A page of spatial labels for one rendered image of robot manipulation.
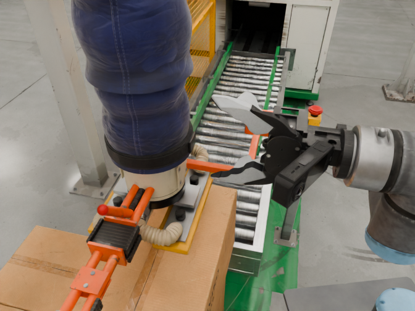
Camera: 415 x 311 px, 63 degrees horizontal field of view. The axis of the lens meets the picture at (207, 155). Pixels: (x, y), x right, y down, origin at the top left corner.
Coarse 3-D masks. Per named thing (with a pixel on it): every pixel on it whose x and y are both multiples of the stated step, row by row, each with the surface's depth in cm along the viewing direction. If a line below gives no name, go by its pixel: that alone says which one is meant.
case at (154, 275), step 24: (216, 192) 129; (216, 216) 121; (216, 240) 115; (144, 264) 110; (168, 264) 109; (192, 264) 109; (216, 264) 109; (120, 288) 104; (144, 288) 104; (168, 288) 104; (192, 288) 104; (216, 288) 119
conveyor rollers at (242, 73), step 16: (240, 64) 317; (256, 64) 321; (272, 64) 318; (224, 80) 299; (240, 80) 296; (256, 80) 293; (256, 96) 273; (272, 96) 278; (208, 112) 259; (224, 112) 256; (208, 128) 238; (224, 128) 243; (240, 128) 240; (208, 144) 225; (224, 144) 229; (240, 144) 226; (208, 160) 217; (224, 160) 214; (240, 192) 192; (240, 208) 184; (256, 208) 183
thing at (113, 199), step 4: (112, 192) 104; (112, 196) 102; (116, 196) 102; (120, 196) 102; (124, 196) 102; (108, 200) 102; (112, 200) 98; (116, 200) 98; (120, 200) 98; (108, 204) 100; (112, 204) 100; (116, 204) 97; (120, 204) 98; (92, 224) 95; (88, 228) 94; (92, 228) 94; (88, 232) 94
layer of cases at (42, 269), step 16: (32, 240) 167; (48, 240) 167; (64, 240) 167; (80, 240) 167; (16, 256) 160; (32, 256) 160; (48, 256) 160; (64, 256) 160; (80, 256) 160; (0, 272) 154; (16, 272) 154; (32, 272) 154; (48, 272) 154; (64, 272) 154; (0, 288) 148; (16, 288) 148; (32, 288) 148; (48, 288) 148; (64, 288) 148; (224, 288) 166; (0, 304) 142; (16, 304) 142; (32, 304) 142; (48, 304) 142
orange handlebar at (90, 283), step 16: (256, 144) 103; (192, 160) 97; (128, 192) 88; (144, 208) 84; (96, 256) 73; (112, 256) 73; (80, 272) 70; (96, 272) 70; (112, 272) 71; (80, 288) 67; (96, 288) 67; (64, 304) 65
